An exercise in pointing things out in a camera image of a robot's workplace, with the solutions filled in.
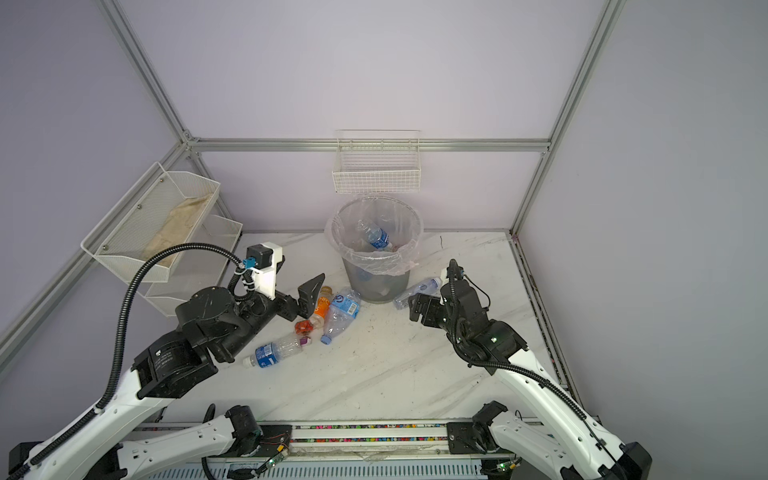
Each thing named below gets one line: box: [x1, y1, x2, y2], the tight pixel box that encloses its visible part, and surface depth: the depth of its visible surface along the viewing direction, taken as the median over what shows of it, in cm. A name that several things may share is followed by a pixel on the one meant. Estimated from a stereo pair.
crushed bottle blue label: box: [320, 287, 361, 345], surface depth 96 cm
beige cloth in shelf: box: [141, 193, 213, 260], surface depth 82 cm
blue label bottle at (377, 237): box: [357, 219, 393, 251], surface depth 100 cm
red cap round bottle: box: [294, 320, 314, 334], surface depth 91 cm
